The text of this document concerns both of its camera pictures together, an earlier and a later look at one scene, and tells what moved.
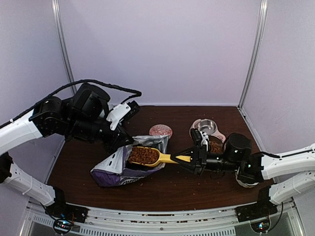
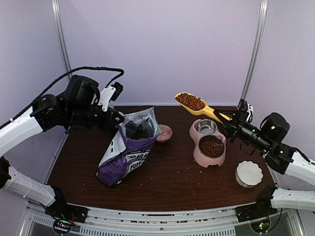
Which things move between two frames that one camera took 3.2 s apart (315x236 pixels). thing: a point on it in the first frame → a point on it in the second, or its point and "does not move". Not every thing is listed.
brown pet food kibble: (143, 155) → (209, 147)
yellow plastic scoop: (163, 158) → (192, 104)
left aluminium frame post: (63, 42) does not move
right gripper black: (200, 158) → (234, 130)
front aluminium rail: (193, 221) does not move
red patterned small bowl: (161, 130) does not move
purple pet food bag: (117, 171) → (127, 152)
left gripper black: (117, 140) → (110, 122)
